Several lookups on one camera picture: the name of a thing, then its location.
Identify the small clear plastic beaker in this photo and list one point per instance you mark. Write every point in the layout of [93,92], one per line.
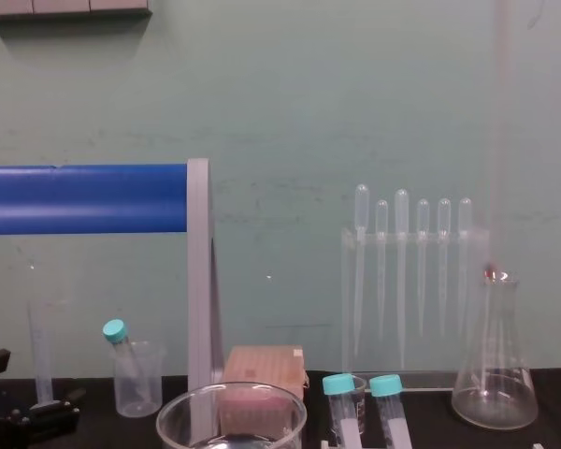
[145,383]

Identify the teal capped centrifuge tube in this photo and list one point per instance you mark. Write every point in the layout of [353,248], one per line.
[386,386]
[116,331]
[337,386]

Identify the large clear glass beaker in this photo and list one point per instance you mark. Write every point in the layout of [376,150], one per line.
[187,421]

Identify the white test tube rack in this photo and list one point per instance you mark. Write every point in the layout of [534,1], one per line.
[325,444]

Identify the clear acrylic pipette rack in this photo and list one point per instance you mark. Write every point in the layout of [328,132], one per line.
[350,280]

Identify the long glass thermometer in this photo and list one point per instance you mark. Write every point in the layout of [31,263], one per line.
[496,140]

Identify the clear graduated cylinder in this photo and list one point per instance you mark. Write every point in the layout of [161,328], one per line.
[42,351]

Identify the blue horizontal shelf bar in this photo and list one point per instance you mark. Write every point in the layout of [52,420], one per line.
[84,198]

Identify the tan pipette tip box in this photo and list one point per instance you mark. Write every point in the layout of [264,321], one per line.
[266,369]

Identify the clear plastic transfer pipette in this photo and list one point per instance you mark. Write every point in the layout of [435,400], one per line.
[362,206]
[401,208]
[381,217]

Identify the clear glass conical flask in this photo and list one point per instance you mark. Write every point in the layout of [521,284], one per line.
[495,402]

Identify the grey upright shelf post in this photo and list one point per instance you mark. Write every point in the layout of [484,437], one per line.
[199,280]

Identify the grey wall cabinet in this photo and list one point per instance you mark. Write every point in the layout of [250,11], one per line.
[65,7]

